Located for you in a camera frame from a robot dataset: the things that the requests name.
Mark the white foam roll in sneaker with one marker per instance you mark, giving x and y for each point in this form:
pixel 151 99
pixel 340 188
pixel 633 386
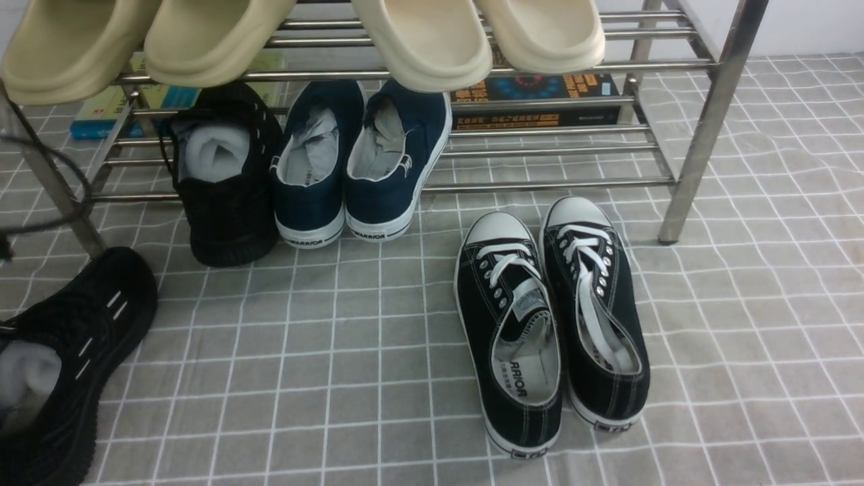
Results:
pixel 212 152
pixel 29 374

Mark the cream foam slipper right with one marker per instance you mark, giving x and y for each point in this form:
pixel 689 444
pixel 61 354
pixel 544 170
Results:
pixel 547 37

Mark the black canvas laced sneaker left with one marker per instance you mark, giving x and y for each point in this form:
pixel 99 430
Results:
pixel 504 306

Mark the navy canvas shoe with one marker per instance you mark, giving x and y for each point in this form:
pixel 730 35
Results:
pixel 306 174
pixel 402 136

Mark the yellow foam slipper far left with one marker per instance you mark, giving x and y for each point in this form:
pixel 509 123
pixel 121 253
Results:
pixel 68 51

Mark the green and blue book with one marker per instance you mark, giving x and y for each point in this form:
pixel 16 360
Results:
pixel 98 116

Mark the black canvas laced sneaker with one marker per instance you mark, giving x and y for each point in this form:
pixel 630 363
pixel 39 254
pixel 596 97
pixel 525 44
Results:
pixel 504 306
pixel 588 272

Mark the cream foam slipper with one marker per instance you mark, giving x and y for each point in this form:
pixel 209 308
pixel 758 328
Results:
pixel 547 37
pixel 428 46

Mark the navy canvas shoe left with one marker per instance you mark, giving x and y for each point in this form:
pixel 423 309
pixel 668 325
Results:
pixel 306 174

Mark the black canvas laced sneaker right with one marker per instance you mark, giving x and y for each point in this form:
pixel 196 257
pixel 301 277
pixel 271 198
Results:
pixel 588 272

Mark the stainless steel shoe rack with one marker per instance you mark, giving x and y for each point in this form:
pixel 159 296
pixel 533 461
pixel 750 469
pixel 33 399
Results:
pixel 665 37

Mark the white foam roll in left sneaker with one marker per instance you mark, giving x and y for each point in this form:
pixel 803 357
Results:
pixel 29 374

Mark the grey checked floor cloth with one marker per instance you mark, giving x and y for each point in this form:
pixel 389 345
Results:
pixel 347 365

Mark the black book with orange text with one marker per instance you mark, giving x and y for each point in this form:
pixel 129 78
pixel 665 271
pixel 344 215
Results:
pixel 537 101

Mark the yellow foam slipper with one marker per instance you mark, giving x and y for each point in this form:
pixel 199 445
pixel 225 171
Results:
pixel 68 51
pixel 209 43

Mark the black knit sneaker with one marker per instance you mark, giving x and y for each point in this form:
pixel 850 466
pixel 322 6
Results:
pixel 232 222
pixel 93 323

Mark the white foam roll in right sneaker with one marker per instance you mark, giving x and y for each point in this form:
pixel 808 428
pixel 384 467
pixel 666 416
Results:
pixel 212 152

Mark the navy canvas shoe right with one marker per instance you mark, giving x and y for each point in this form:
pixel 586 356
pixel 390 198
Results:
pixel 402 136

